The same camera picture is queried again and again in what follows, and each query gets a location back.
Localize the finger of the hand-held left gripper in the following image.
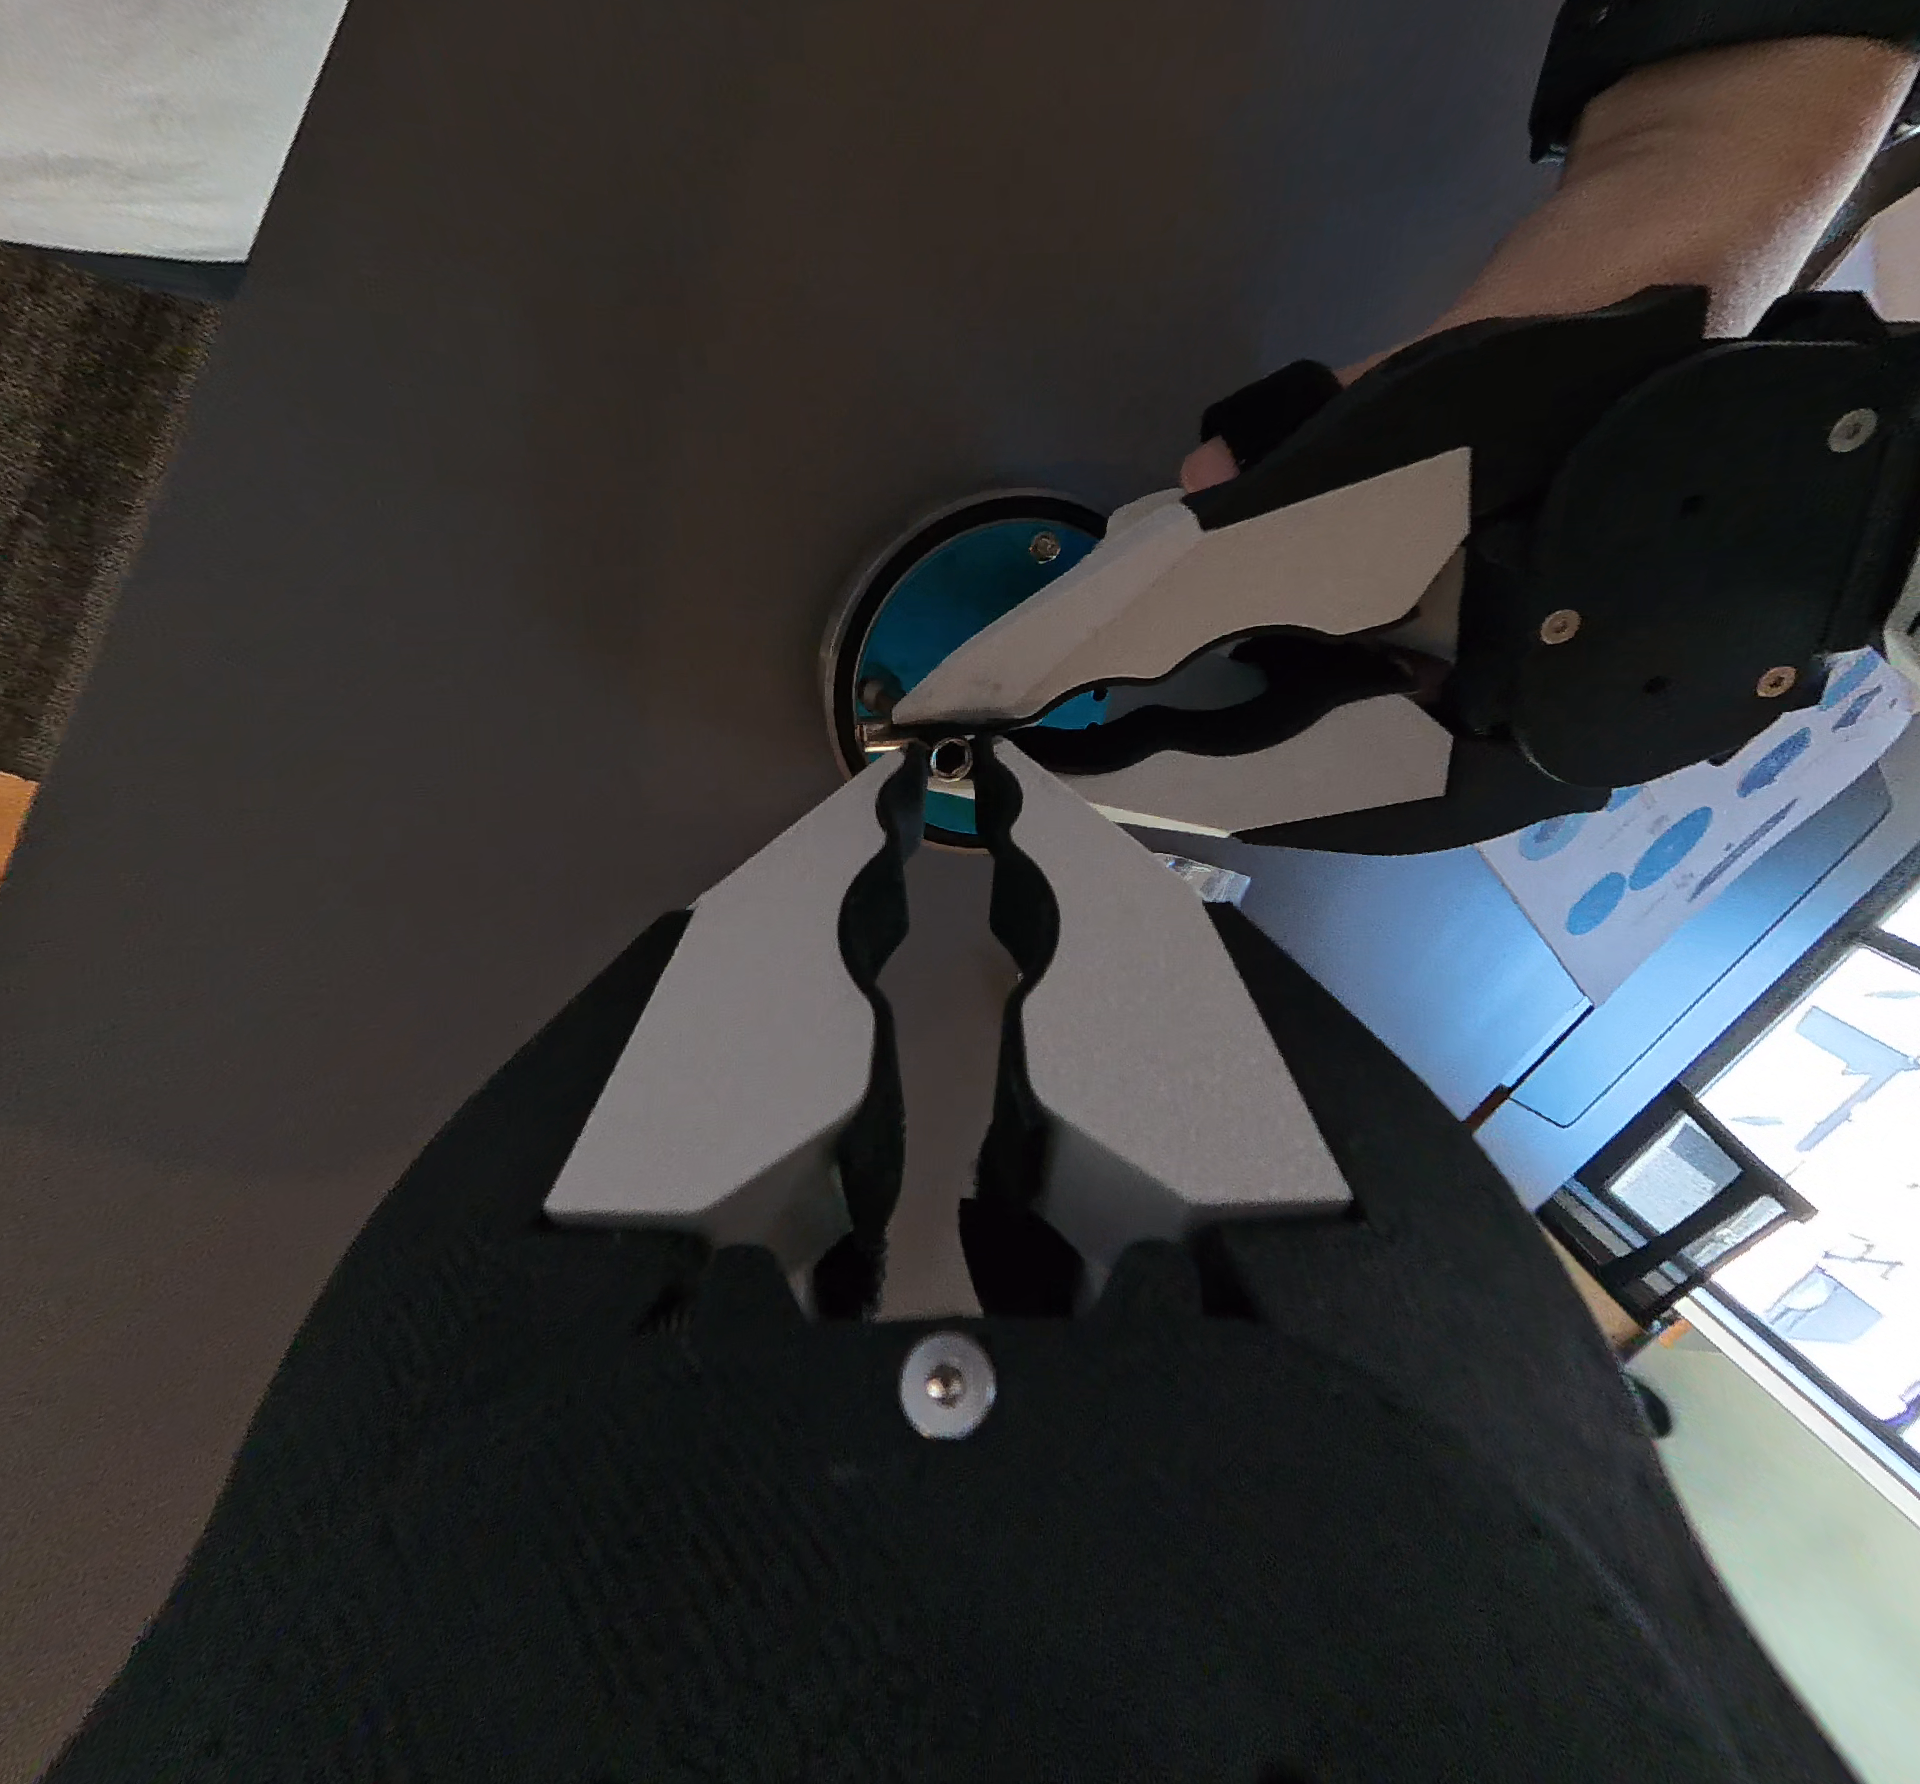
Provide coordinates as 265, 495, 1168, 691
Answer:
1031, 628, 1458, 841
893, 448, 1476, 730

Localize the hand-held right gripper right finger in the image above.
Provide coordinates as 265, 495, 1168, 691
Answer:
972, 734, 1357, 1305

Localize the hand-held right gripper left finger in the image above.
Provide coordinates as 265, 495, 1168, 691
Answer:
544, 748, 921, 1317

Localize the blue disc with black rim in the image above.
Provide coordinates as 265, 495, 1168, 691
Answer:
822, 491, 1118, 847

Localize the person's left hand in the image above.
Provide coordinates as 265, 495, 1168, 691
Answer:
1178, 35, 1920, 495

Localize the instruction sheet with blue drawings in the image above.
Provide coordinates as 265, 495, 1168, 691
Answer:
1478, 643, 1920, 1009

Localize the large window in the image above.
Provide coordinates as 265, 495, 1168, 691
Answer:
1545, 898, 1920, 1493

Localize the person's white t-shirt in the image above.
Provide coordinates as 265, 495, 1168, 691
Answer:
0, 0, 407, 262

